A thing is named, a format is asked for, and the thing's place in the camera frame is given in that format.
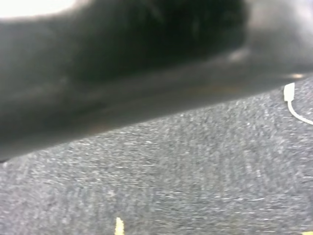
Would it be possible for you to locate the white power strip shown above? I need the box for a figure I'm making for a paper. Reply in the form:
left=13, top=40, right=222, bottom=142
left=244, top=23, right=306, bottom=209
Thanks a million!
left=283, top=82, right=296, bottom=102

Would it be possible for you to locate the white floor cable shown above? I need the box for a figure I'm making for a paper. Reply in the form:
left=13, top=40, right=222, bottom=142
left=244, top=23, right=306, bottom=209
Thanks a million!
left=287, top=100, right=313, bottom=126

